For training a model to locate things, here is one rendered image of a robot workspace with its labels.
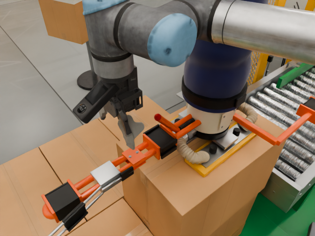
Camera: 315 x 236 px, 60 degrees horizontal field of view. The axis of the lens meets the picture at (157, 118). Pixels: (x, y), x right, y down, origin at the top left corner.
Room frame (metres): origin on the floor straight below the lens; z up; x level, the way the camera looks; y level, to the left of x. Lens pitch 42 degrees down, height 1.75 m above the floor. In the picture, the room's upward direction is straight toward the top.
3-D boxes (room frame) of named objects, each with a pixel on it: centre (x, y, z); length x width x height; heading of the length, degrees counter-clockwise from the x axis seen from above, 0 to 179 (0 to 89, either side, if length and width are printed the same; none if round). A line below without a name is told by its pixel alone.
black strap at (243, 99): (0.79, -0.20, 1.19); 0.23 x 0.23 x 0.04
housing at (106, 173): (0.49, 0.15, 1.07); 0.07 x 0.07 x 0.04; 40
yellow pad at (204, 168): (0.72, -0.26, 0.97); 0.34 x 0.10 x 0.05; 130
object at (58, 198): (0.41, 0.26, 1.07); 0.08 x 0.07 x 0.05; 130
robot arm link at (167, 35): (0.48, 0.00, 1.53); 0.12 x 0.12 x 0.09; 55
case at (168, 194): (0.77, -0.19, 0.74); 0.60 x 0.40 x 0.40; 128
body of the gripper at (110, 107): (0.54, 0.09, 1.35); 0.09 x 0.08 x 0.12; 129
